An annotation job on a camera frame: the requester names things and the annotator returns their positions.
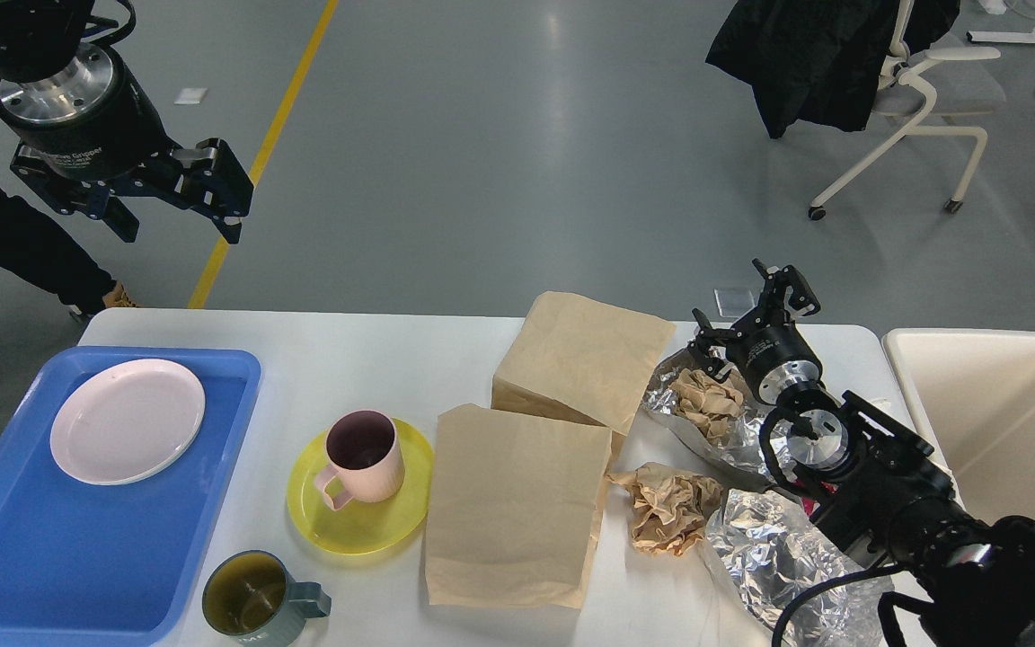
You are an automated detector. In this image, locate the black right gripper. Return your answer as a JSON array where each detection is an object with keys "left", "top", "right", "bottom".
[{"left": 687, "top": 261, "right": 823, "bottom": 405}]

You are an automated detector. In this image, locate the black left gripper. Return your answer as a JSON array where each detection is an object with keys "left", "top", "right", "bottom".
[{"left": 0, "top": 42, "right": 254, "bottom": 244}]

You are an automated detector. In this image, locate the pink ribbed mug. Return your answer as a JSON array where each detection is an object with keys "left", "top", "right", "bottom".
[{"left": 314, "top": 410, "right": 405, "bottom": 511}]

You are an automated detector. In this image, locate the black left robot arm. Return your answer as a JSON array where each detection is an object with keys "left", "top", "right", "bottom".
[{"left": 0, "top": 1, "right": 254, "bottom": 244}]

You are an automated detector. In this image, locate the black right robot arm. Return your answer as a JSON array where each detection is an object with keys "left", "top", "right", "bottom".
[{"left": 687, "top": 261, "right": 1035, "bottom": 646}]

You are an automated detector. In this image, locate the crumpled paper in foil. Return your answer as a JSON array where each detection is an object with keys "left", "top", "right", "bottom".
[{"left": 669, "top": 367, "right": 745, "bottom": 447}]

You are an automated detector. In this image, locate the upper aluminium foil sheet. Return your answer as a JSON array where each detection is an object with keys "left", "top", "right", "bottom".
[{"left": 641, "top": 350, "right": 792, "bottom": 496}]

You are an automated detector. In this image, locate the aluminium foil sheet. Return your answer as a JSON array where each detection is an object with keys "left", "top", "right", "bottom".
[
  {"left": 701, "top": 489, "right": 894, "bottom": 646},
  {"left": 641, "top": 350, "right": 792, "bottom": 496}
]

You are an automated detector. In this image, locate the person in black clothes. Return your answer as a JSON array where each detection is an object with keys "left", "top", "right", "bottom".
[{"left": 0, "top": 189, "right": 118, "bottom": 318}]

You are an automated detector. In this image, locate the rear brown paper bag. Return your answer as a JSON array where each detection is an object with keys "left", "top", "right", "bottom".
[{"left": 491, "top": 291, "right": 676, "bottom": 462}]

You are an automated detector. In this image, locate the brown paper bag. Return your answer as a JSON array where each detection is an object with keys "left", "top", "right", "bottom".
[
  {"left": 491, "top": 291, "right": 676, "bottom": 462},
  {"left": 423, "top": 404, "right": 612, "bottom": 609}
]

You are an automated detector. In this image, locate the crumpled brown paper ball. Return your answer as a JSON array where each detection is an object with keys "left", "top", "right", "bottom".
[{"left": 607, "top": 462, "right": 726, "bottom": 557}]

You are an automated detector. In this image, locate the lower aluminium foil sheet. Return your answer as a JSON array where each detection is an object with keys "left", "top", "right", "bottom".
[{"left": 701, "top": 489, "right": 894, "bottom": 646}]

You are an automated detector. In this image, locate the pink plate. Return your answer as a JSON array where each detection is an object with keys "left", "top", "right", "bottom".
[{"left": 49, "top": 358, "right": 206, "bottom": 486}]

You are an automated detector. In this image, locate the black jacket on chair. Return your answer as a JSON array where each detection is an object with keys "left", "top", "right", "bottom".
[{"left": 704, "top": 0, "right": 962, "bottom": 140}]

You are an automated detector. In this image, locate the white plastic bin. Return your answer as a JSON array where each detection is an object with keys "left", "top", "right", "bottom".
[{"left": 883, "top": 329, "right": 1035, "bottom": 524}]

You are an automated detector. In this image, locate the white office chair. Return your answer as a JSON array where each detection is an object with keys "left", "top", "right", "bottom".
[{"left": 808, "top": 1, "right": 1004, "bottom": 220}]

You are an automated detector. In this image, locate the front brown paper bag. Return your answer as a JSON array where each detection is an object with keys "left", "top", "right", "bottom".
[{"left": 423, "top": 404, "right": 612, "bottom": 609}]

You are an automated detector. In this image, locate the blue plastic tray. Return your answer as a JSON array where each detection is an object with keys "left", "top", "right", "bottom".
[{"left": 0, "top": 347, "right": 261, "bottom": 646}]

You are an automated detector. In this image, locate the yellow plate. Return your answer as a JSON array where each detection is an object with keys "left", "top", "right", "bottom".
[{"left": 285, "top": 418, "right": 434, "bottom": 555}]

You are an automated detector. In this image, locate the green grey mug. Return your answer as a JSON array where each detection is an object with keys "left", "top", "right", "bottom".
[{"left": 200, "top": 550, "right": 332, "bottom": 646}]

